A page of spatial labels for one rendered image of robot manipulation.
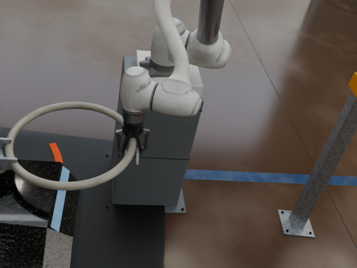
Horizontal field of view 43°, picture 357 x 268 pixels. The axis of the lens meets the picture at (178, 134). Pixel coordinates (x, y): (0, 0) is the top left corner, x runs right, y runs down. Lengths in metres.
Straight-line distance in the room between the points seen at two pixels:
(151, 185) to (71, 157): 0.64
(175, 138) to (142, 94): 0.88
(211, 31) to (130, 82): 0.62
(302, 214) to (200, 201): 0.63
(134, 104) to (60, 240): 0.54
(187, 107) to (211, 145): 1.79
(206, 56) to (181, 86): 0.63
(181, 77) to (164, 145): 0.91
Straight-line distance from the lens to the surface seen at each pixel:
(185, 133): 2.41
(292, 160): 3.46
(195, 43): 2.18
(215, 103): 3.79
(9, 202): 1.70
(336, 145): 2.55
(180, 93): 1.56
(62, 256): 1.67
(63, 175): 1.80
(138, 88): 1.58
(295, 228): 2.96
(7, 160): 1.69
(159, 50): 2.27
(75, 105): 1.94
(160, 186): 2.67
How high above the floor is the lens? 2.05
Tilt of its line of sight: 38 degrees down
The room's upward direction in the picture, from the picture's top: 13 degrees clockwise
